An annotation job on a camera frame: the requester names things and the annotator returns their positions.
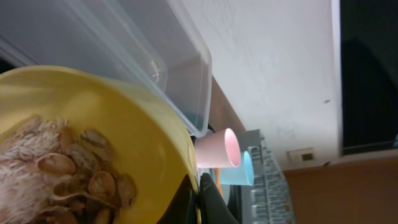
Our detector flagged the pink cup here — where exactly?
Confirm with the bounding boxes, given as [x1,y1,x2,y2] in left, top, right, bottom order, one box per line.
[194,128,241,168]

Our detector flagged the food scraps and rice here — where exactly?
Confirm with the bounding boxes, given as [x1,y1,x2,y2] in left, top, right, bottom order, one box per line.
[1,116,137,223]

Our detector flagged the clear plastic bin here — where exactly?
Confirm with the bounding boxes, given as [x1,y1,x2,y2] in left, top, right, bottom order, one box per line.
[1,0,212,137]

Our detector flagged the wooden chopstick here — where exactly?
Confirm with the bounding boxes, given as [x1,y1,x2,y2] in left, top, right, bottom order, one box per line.
[213,168,223,197]

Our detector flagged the wall outlet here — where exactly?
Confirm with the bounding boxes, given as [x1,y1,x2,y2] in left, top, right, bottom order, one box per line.
[287,147,315,164]

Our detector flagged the grey dishwasher rack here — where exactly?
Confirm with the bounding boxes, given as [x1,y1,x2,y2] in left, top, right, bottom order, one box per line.
[238,129,295,224]

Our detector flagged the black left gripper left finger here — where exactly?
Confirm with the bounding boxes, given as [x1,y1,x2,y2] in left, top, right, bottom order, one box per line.
[157,175,197,224]

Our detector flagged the yellow bowl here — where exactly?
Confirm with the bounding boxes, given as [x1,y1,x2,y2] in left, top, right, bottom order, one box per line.
[1,66,199,223]

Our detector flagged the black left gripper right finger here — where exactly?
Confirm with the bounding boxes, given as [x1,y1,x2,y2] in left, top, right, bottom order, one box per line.
[200,173,239,224]

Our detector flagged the blue cup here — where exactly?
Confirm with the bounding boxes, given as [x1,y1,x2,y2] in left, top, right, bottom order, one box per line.
[220,151,254,185]

